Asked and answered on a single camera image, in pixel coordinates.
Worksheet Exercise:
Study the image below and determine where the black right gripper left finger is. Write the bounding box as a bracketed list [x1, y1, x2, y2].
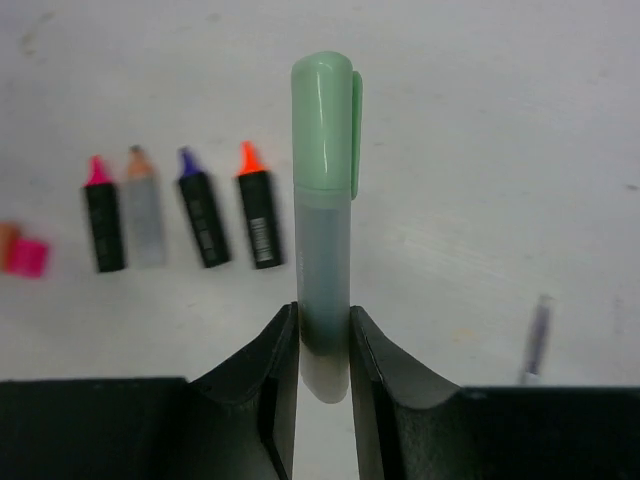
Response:
[188, 303, 299, 479]

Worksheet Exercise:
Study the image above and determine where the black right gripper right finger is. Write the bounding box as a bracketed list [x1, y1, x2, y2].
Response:
[349, 307, 463, 479]

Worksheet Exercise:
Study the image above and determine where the purple black highlighter pen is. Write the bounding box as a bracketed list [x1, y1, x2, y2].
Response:
[177, 147, 231, 268]

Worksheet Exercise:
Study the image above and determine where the orange black highlighter pen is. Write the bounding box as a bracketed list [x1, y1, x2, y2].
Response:
[236, 141, 285, 270]

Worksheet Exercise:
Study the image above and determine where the black pink highlighter pen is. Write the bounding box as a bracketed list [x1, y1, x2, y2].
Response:
[83, 155, 126, 273]

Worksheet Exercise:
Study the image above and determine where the pink highlighter cap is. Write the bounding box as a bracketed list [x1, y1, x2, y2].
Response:
[5, 237, 50, 279]

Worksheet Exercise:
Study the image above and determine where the peach highlighter cap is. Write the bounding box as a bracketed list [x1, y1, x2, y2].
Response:
[0, 222, 21, 272]

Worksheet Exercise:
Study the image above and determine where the mint green highlighter pen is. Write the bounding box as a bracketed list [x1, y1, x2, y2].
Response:
[291, 51, 363, 404]

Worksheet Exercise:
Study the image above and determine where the thin grey marker pen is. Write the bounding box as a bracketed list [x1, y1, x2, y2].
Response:
[518, 294, 554, 385]

